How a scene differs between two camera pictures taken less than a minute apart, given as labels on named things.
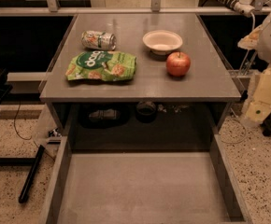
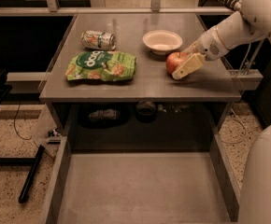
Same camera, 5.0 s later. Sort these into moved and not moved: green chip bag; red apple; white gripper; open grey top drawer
Moved: white gripper
Not moved: open grey top drawer; green chip bag; red apple
